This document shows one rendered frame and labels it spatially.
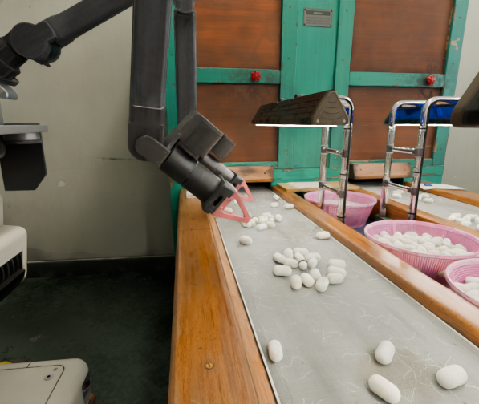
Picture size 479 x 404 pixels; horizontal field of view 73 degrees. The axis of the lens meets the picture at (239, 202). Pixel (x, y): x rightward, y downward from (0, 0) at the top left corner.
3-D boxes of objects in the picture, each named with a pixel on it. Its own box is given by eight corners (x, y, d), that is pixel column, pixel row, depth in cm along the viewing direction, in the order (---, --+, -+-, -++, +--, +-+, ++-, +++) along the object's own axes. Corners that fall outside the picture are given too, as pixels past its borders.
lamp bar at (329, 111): (313, 125, 66) (314, 88, 64) (251, 124, 125) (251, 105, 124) (349, 125, 67) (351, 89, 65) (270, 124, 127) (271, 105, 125)
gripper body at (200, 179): (225, 179, 68) (198, 156, 66) (233, 189, 58) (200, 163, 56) (206, 202, 68) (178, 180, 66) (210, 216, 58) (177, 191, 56)
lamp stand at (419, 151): (409, 244, 101) (429, 94, 90) (373, 224, 120) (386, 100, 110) (462, 240, 104) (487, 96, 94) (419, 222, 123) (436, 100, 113)
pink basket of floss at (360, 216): (361, 236, 108) (363, 209, 105) (290, 222, 123) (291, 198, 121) (383, 219, 128) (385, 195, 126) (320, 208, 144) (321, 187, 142)
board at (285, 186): (286, 191, 135) (286, 189, 134) (276, 185, 149) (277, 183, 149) (359, 189, 140) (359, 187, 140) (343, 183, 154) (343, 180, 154)
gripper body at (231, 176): (237, 173, 102) (219, 159, 100) (242, 179, 93) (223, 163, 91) (223, 188, 103) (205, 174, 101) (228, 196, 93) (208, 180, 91)
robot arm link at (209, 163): (192, 162, 97) (192, 165, 92) (206, 144, 96) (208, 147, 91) (209, 176, 99) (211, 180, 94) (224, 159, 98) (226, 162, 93)
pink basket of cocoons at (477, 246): (440, 309, 66) (448, 266, 64) (340, 262, 88) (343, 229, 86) (500, 277, 79) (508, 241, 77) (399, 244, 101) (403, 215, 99)
